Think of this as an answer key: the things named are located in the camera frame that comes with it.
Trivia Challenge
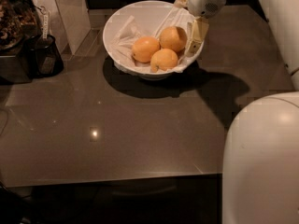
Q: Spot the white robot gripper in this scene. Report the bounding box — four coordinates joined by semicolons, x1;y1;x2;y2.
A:
174;0;226;57

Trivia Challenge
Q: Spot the orange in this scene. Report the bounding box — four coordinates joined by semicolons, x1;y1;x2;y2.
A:
132;36;160;63
159;26;187;52
150;49;178;72

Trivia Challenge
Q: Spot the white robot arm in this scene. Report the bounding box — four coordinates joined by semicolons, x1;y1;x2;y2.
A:
221;0;299;224

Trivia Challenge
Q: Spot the white ceramic bowl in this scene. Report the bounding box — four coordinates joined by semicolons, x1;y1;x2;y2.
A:
102;0;206;81

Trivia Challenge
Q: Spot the white cloth napkin liner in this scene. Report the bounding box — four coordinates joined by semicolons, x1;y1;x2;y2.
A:
110;7;200;74

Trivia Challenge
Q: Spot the white box panel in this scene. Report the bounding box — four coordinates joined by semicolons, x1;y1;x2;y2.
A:
33;0;91;54

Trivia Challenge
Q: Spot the black cup with utensil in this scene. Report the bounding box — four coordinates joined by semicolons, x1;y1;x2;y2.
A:
25;35;64;78

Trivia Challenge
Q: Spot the glass jar of nuts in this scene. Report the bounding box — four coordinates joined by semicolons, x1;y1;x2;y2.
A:
0;0;39;50

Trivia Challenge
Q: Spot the white tagged utensil handle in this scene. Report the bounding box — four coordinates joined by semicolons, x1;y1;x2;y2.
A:
37;6;50;40

